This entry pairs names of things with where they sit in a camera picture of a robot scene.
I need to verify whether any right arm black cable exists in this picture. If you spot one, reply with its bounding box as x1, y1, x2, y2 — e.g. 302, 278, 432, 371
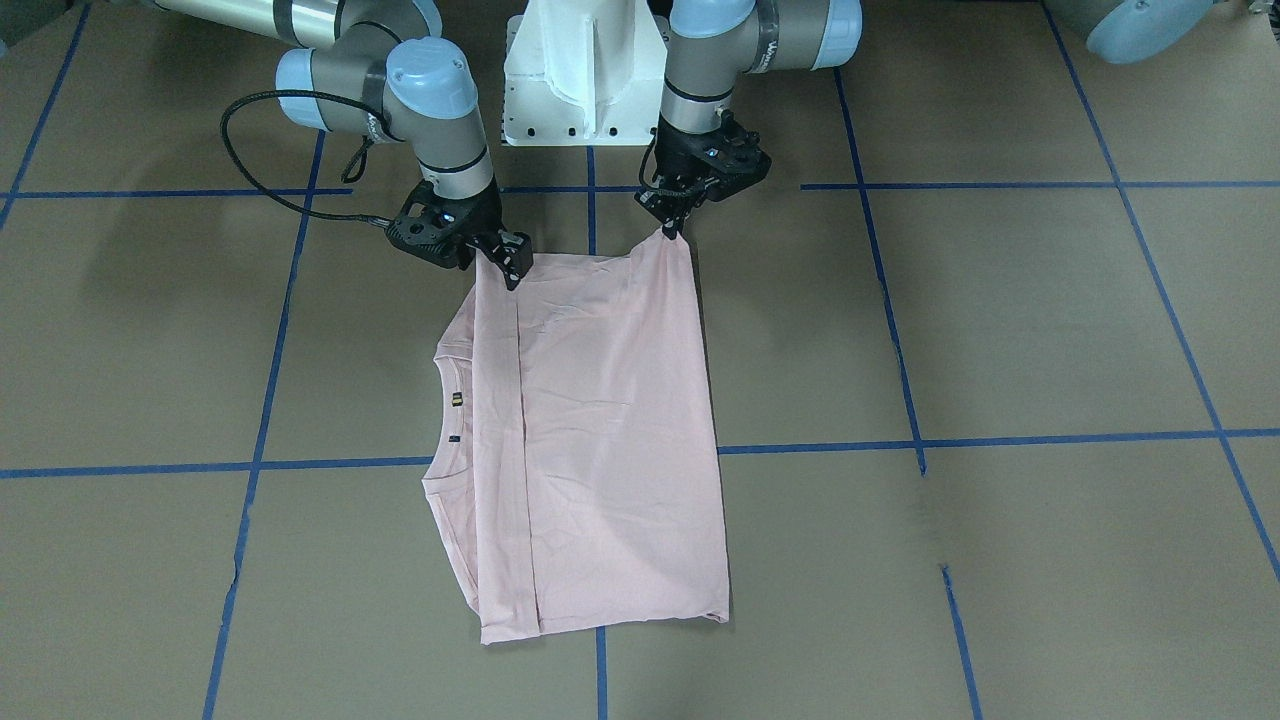
220, 90, 406, 225

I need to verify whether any white camera mast base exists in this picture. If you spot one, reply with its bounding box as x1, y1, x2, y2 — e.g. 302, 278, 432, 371
500, 1, 669, 147

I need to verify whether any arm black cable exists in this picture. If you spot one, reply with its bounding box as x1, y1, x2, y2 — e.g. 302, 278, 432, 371
220, 90, 406, 225
640, 115, 666, 196

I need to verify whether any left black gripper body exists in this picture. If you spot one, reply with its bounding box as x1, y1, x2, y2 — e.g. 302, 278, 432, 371
637, 110, 772, 222

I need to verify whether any pink Snoopy t-shirt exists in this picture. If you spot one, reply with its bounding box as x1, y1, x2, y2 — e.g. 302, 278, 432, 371
422, 232, 731, 646

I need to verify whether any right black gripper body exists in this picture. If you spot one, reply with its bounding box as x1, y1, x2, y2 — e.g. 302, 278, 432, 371
387, 179, 503, 270

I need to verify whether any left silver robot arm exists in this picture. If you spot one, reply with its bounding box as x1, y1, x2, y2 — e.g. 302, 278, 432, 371
635, 1, 1213, 238

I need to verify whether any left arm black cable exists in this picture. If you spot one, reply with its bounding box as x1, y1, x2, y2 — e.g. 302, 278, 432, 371
640, 115, 666, 196

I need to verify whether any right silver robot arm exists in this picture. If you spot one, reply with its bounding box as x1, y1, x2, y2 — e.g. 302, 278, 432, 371
155, 1, 532, 290

